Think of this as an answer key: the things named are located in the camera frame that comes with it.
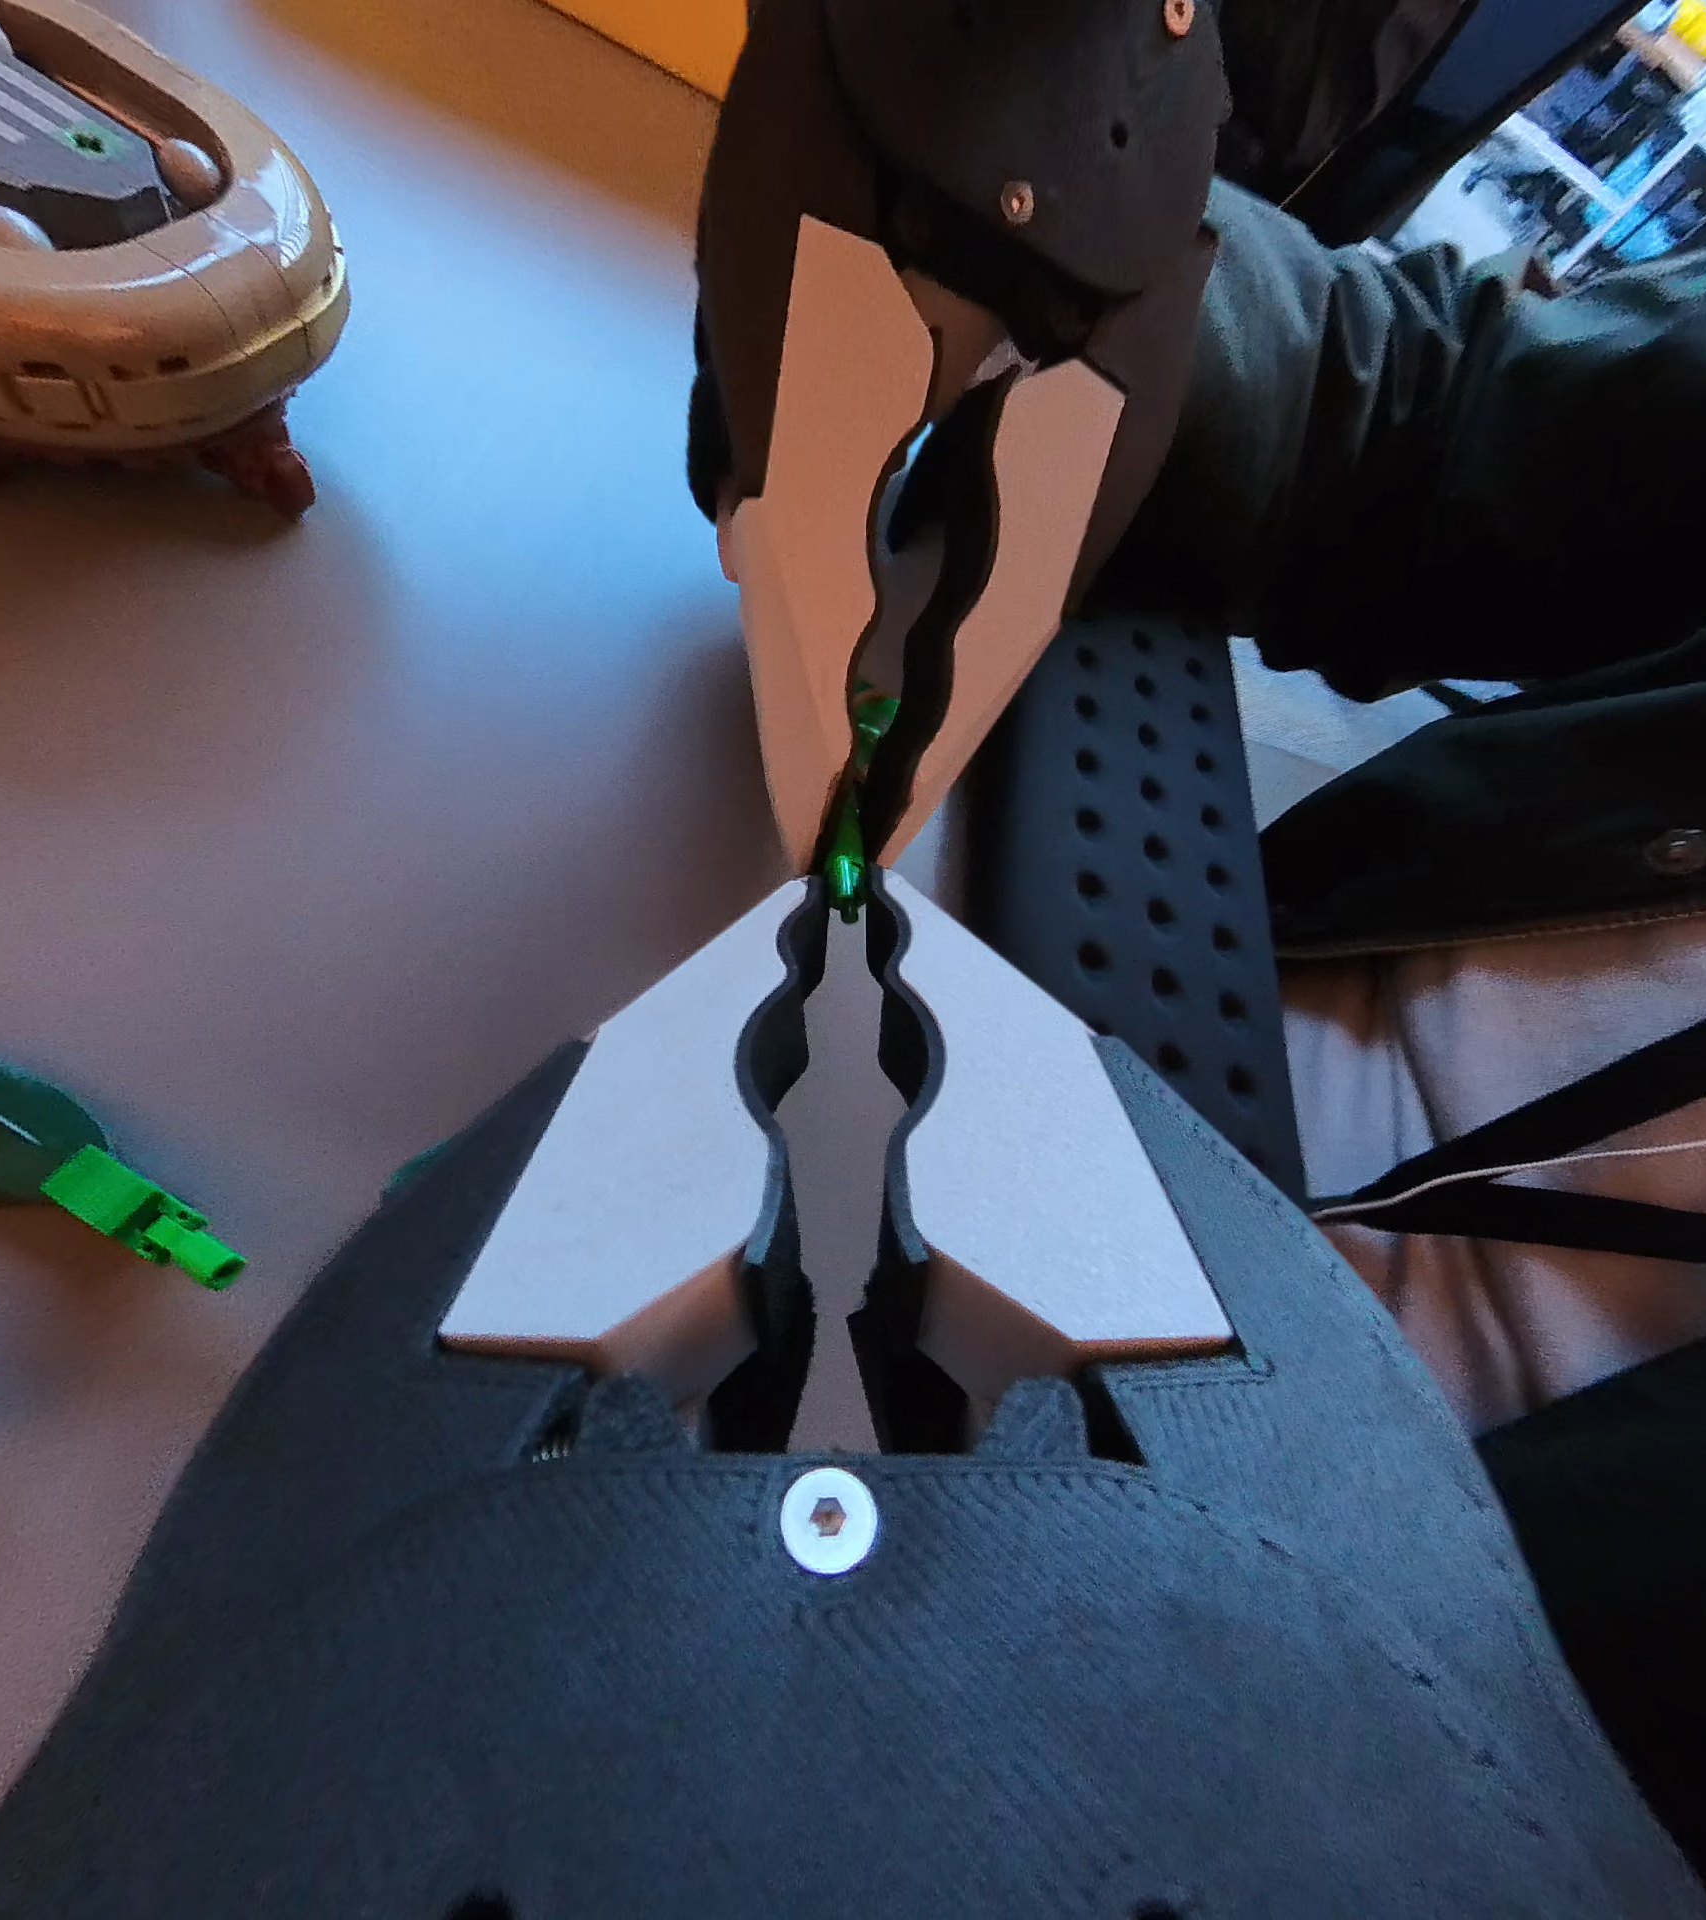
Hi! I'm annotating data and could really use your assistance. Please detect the grey desk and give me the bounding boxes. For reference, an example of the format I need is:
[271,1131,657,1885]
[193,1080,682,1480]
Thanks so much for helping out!
[0,0,1037,1877]

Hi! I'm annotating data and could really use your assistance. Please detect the green toy leaf pair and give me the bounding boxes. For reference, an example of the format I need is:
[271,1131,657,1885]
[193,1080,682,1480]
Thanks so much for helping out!
[0,1041,251,1291]

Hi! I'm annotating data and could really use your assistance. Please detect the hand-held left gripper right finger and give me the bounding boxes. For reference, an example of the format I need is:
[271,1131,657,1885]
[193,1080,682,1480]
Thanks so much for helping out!
[861,869,1238,1451]

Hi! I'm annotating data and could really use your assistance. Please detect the black perforated surface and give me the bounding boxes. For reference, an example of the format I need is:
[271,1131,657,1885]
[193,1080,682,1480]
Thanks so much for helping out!
[964,606,1312,1202]

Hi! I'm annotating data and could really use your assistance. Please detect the yellow plastic bin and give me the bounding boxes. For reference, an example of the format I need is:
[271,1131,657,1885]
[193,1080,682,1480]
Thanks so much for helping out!
[538,0,754,102]

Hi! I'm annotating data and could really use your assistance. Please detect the person's pale shirt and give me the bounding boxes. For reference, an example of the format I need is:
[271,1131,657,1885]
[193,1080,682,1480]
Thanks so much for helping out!
[1280,895,1706,1433]

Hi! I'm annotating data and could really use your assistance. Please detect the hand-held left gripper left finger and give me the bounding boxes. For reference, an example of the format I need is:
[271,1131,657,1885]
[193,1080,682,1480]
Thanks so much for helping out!
[436,875,827,1451]

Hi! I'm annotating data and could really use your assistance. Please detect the person's dark jacket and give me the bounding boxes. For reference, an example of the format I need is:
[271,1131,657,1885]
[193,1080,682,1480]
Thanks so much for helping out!
[1255,570,1706,962]

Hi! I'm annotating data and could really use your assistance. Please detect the tan toy pot base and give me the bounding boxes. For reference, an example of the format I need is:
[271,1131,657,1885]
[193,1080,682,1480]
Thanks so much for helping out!
[0,0,350,520]

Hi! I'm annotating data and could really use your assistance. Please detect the person's right forearm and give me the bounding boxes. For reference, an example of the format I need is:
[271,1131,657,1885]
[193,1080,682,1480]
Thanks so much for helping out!
[1093,175,1706,707]

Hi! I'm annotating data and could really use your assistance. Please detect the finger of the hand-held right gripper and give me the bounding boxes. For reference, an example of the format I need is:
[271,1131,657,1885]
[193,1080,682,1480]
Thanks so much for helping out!
[861,355,1133,871]
[714,211,940,881]

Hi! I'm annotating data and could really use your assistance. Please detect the green toy branch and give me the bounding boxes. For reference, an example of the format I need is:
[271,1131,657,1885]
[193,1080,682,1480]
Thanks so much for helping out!
[821,682,904,924]

